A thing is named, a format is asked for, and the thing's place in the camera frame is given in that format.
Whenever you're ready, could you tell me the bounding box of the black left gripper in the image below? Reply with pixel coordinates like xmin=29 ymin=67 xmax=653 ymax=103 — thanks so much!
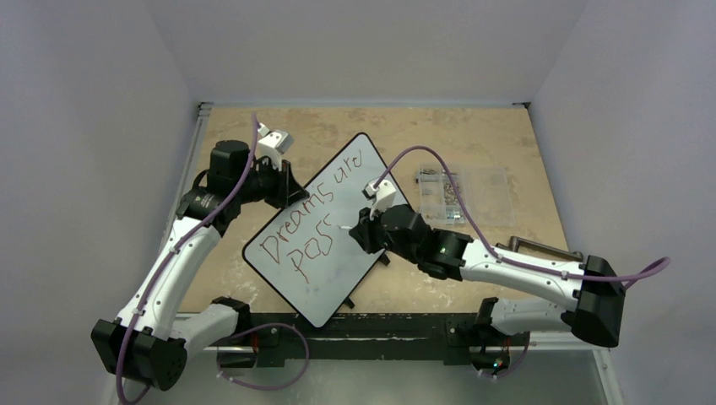
xmin=234 ymin=155 xmax=307 ymax=209

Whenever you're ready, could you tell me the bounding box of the white whiteboard black frame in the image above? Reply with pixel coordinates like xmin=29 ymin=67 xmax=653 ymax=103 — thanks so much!
xmin=242 ymin=132 xmax=387 ymax=327

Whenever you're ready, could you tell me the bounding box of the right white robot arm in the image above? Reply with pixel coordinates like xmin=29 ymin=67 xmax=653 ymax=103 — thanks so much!
xmin=348 ymin=204 xmax=626 ymax=348

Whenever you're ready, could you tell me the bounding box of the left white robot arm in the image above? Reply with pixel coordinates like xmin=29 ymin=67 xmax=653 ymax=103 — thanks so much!
xmin=91 ymin=132 xmax=308 ymax=391

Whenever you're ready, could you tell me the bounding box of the clear plastic screw organizer box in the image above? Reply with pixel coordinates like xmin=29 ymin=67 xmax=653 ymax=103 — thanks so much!
xmin=415 ymin=164 xmax=515 ymax=228

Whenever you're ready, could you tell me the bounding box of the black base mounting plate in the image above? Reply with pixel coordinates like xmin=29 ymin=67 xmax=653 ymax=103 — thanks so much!
xmin=198 ymin=311 xmax=529 ymax=370

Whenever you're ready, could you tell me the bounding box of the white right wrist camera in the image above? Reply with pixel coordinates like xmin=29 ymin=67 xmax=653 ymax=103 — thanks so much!
xmin=362 ymin=179 xmax=397 ymax=220

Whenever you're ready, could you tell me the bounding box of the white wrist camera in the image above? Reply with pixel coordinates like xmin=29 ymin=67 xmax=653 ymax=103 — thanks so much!
xmin=362 ymin=179 xmax=397 ymax=220
xmin=258 ymin=122 xmax=294 ymax=171

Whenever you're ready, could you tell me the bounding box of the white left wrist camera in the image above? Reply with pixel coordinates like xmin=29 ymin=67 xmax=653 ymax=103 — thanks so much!
xmin=258 ymin=122 xmax=294 ymax=171

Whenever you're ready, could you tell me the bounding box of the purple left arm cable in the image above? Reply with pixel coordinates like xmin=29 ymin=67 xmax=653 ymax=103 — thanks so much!
xmin=115 ymin=111 xmax=311 ymax=405

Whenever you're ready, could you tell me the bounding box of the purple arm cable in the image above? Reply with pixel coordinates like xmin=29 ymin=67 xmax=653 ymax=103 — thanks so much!
xmin=115 ymin=111 xmax=311 ymax=405
xmin=376 ymin=146 xmax=671 ymax=381

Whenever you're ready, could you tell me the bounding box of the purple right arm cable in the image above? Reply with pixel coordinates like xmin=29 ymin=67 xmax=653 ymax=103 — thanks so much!
xmin=376 ymin=146 xmax=671 ymax=381

